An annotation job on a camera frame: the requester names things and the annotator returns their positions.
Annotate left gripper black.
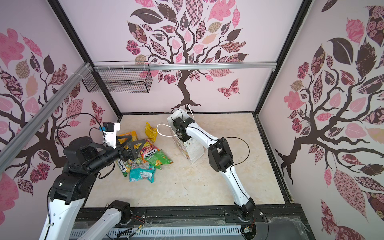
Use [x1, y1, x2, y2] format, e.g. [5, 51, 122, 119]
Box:
[86, 134, 147, 173]

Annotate green yellow candy bag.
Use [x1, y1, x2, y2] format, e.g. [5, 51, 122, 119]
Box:
[116, 159, 132, 177]

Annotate yellow snack bag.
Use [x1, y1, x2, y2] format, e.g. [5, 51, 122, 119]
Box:
[145, 123, 158, 143]

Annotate white patterned paper bag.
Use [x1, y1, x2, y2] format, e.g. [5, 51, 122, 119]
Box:
[156, 113, 205, 165]

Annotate teal snack bag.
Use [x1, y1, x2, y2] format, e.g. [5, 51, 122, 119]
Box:
[129, 164, 156, 183]

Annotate green snack bag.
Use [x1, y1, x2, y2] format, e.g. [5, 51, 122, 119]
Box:
[146, 150, 174, 170]

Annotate yellow mango candy bag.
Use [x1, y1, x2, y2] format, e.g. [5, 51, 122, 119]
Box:
[117, 131, 138, 146]

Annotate orange pink snack bag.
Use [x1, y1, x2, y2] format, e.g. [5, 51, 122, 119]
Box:
[140, 139, 160, 163]

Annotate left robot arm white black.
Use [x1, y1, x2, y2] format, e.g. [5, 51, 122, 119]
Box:
[39, 137, 143, 240]

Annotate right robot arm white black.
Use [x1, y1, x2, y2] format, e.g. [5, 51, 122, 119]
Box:
[170, 117, 256, 222]

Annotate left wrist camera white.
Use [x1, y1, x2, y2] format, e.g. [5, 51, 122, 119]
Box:
[99, 122, 121, 149]

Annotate black wire basket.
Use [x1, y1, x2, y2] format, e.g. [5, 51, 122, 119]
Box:
[82, 60, 153, 94]

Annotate white slotted cable duct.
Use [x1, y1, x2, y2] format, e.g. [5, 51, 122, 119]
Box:
[69, 225, 243, 240]

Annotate aluminium rail back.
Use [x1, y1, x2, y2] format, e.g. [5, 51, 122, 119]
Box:
[93, 62, 277, 71]

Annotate aluminium rail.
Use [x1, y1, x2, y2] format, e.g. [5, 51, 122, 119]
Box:
[93, 62, 277, 71]
[1, 63, 91, 173]

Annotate aluminium rail left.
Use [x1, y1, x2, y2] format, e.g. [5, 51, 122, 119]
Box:
[1, 63, 91, 173]

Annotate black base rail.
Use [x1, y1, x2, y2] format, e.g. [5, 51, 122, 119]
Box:
[71, 203, 307, 229]

